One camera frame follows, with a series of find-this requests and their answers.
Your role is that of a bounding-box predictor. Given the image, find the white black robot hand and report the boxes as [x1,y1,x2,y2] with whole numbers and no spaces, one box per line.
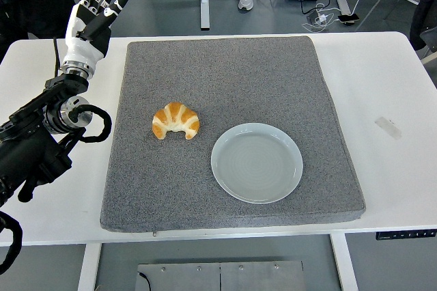
[62,0,131,66]

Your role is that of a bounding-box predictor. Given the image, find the golden croissant bread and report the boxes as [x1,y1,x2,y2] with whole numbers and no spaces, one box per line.
[152,102,201,141]

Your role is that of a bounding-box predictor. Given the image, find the pale grey round plate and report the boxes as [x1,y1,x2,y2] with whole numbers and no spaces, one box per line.
[210,122,304,205]

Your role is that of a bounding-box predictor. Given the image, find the grey metal plate with screws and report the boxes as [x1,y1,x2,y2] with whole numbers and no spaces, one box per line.
[135,260,305,291]

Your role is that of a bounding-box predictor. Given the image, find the grey fabric mat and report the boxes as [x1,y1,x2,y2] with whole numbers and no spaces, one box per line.
[99,35,367,234]

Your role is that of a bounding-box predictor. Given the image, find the white table leg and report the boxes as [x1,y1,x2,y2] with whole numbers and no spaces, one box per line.
[77,243,102,291]
[329,234,359,291]

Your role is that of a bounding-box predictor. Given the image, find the black smartphone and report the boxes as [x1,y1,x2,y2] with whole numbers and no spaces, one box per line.
[337,13,361,26]

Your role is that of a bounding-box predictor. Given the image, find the clear tape strip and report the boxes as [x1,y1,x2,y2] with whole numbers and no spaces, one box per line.
[374,116,403,141]

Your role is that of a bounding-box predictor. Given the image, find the black jacket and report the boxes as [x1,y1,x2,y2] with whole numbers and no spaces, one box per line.
[408,0,437,53]

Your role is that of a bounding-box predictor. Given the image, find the grey chair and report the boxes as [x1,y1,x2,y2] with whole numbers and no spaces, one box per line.
[419,27,437,65]

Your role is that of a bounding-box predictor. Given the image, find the black table control panel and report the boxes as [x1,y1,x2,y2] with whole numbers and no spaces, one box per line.
[376,229,437,240]

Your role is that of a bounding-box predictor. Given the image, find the thin black cable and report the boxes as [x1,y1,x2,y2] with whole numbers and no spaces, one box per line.
[137,271,152,291]

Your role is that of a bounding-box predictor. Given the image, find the white charger with cable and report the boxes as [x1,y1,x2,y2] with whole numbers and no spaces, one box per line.
[302,3,339,33]

